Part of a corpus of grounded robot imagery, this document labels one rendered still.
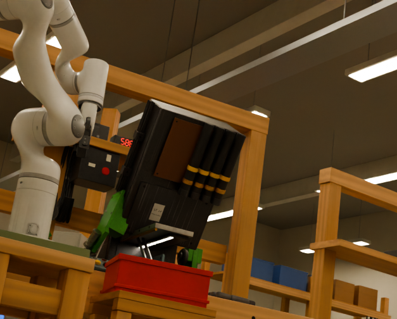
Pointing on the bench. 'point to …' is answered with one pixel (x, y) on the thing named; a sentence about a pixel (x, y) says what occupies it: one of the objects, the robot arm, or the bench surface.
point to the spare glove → (231, 297)
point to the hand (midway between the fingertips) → (82, 149)
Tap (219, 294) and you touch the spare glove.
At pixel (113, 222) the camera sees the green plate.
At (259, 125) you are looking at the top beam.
